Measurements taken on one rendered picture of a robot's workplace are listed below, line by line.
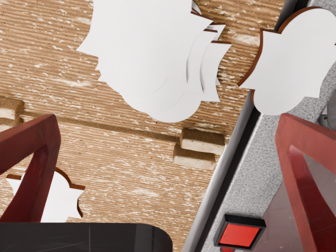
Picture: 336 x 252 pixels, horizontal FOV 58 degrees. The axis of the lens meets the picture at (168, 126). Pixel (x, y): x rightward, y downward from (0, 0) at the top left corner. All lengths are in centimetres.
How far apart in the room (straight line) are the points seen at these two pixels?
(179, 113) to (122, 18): 13
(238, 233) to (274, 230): 167
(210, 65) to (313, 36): 12
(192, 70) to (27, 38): 19
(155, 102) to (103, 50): 8
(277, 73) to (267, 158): 16
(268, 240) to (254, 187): 181
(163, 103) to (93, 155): 16
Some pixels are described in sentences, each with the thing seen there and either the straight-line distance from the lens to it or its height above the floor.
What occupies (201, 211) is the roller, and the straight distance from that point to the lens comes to 56.
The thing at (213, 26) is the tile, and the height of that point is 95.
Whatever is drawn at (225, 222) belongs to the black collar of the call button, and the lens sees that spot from 57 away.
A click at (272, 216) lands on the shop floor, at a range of 214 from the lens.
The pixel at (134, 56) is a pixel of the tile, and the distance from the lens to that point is 31.
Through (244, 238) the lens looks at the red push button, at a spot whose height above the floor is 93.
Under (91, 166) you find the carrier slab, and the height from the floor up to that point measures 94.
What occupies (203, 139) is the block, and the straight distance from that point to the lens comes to 40.
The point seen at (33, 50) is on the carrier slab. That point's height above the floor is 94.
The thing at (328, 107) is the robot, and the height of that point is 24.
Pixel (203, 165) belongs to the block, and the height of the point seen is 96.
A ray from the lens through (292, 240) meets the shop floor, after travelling 239.
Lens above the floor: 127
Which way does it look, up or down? 55 degrees down
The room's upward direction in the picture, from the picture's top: 179 degrees counter-clockwise
